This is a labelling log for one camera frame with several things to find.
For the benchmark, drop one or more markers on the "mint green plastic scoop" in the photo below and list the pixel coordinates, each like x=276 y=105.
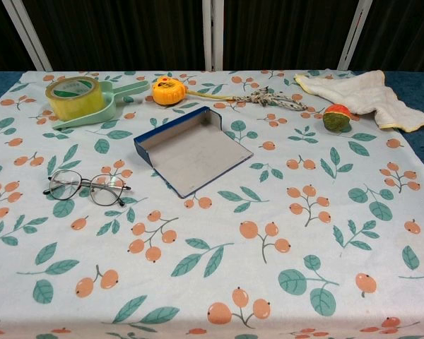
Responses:
x=110 y=104

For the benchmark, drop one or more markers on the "black rimmed eyeglasses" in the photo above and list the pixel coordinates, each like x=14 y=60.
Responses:
x=64 y=185

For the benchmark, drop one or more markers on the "white frame post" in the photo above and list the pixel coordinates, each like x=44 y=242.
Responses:
x=355 y=35
x=212 y=35
x=28 y=35

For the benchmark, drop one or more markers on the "blue cardboard box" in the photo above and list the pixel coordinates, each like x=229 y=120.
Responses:
x=194 y=155

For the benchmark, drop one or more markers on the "yellow tape measure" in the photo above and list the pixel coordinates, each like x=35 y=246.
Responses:
x=167 y=92

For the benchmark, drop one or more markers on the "floral fruit tablecloth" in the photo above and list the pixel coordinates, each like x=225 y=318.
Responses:
x=212 y=247

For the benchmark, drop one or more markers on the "white towel yellow edge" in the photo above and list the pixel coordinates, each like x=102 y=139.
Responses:
x=360 y=93

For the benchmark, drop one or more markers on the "clear packing tape roll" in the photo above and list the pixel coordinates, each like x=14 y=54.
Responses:
x=77 y=104

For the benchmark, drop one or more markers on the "black pleated curtain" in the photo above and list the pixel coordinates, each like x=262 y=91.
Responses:
x=403 y=35
x=0 y=42
x=282 y=35
x=127 y=35

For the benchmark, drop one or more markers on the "orange green ball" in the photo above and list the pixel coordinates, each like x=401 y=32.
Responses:
x=336 y=118

